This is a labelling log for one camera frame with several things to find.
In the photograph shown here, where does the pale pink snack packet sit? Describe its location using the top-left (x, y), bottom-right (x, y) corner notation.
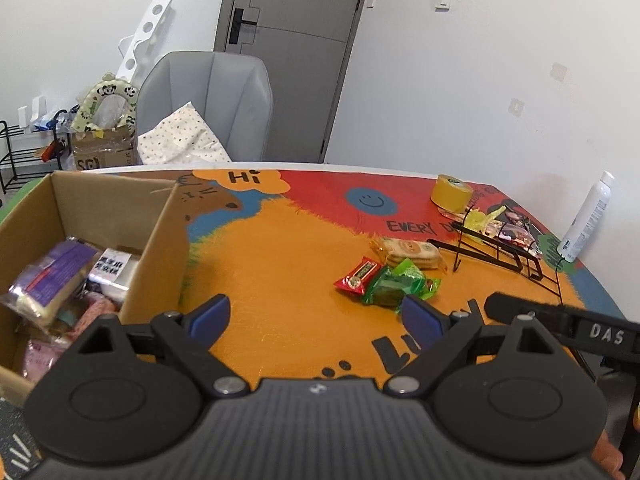
top-left (22, 337), bottom-right (71, 383)

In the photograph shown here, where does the white plastic holder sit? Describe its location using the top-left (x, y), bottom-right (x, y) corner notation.
top-left (19, 94), bottom-right (47, 128)

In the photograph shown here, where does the yellow snack packet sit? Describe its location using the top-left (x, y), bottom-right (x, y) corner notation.
top-left (462, 207), bottom-right (503, 233)

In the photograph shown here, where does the blue white bag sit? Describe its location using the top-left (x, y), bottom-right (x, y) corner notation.
top-left (35, 110), bottom-right (68, 131)

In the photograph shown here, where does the dark printed snack packet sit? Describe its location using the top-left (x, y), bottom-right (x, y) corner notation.
top-left (482, 199), bottom-right (543, 258)

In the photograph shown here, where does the black shoe rack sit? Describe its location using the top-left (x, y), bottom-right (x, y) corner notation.
top-left (0, 120), bottom-right (66, 196)

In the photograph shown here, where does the grey door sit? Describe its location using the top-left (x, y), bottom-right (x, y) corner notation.
top-left (214, 0), bottom-right (376, 165)

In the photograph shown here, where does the white perforated board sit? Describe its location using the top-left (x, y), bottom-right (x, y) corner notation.
top-left (117, 0), bottom-right (174, 86)

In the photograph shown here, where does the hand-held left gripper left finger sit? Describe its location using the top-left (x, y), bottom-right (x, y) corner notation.
top-left (67, 294), bottom-right (252, 400)

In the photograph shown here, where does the person's right hand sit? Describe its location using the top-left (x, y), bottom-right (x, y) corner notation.
top-left (592, 432), bottom-right (627, 480)

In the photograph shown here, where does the panda print seat ring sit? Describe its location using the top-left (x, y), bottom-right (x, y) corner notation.
top-left (70, 72), bottom-right (140, 133)

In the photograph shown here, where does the black door handle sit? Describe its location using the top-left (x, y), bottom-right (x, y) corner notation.
top-left (228, 8), bottom-right (261, 45)

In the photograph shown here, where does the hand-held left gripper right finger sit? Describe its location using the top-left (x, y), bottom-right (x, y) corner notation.
top-left (384, 294), bottom-right (573, 400)

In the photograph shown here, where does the dotted white pillow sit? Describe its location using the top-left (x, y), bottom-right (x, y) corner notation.
top-left (136, 101), bottom-right (232, 166)

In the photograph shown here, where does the clear biscuit packet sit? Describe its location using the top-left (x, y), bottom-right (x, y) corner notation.
top-left (369, 236), bottom-right (448, 275)

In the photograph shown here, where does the grey armchair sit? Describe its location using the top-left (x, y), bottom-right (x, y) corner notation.
top-left (136, 51), bottom-right (274, 165)

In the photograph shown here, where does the pink patterned snack packet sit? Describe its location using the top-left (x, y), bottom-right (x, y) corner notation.
top-left (60, 292), bottom-right (121, 336)

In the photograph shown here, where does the yellow tape roll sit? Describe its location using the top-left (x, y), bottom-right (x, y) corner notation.
top-left (431, 174), bottom-right (473, 215)

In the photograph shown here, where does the black wire rack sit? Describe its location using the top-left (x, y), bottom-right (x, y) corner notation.
top-left (427, 205), bottom-right (566, 308)

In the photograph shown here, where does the white packet with black label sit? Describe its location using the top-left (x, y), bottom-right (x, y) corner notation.
top-left (85, 247), bottom-right (141, 303)

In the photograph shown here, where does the printed cardboard box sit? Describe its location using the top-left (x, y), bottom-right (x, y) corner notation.
top-left (72, 125), bottom-right (138, 172)

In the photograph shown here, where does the bright green snack packet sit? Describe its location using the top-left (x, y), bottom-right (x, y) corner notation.
top-left (361, 258), bottom-right (442, 316)

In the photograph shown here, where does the red snack packet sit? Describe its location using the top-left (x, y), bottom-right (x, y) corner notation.
top-left (334, 256), bottom-right (383, 296)

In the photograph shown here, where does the purple snack packet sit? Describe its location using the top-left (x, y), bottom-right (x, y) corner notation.
top-left (0, 240), bottom-right (103, 333)

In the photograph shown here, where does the white spray bottle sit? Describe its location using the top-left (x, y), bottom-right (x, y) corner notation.
top-left (556, 171), bottom-right (616, 263)

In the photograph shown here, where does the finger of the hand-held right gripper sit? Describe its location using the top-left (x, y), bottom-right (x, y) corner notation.
top-left (484, 292), bottom-right (563, 326)

